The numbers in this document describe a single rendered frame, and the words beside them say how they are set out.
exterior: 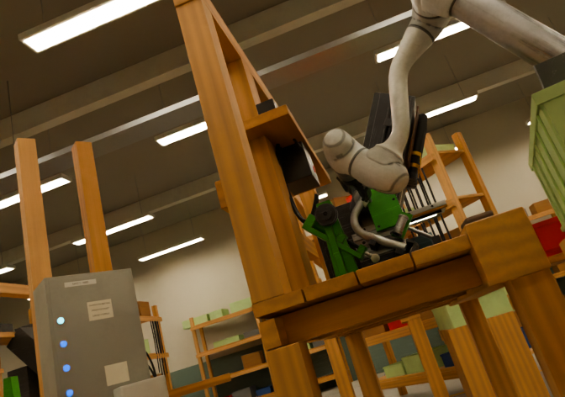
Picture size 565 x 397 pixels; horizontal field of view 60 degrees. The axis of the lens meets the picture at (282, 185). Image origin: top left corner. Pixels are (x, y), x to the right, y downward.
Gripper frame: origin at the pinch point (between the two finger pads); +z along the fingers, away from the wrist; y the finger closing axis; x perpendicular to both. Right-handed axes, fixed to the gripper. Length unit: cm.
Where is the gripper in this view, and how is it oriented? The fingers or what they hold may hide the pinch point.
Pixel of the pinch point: (360, 198)
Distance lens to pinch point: 187.4
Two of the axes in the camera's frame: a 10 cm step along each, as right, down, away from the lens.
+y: -7.9, -3.2, 5.2
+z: 3.3, 4.9, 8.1
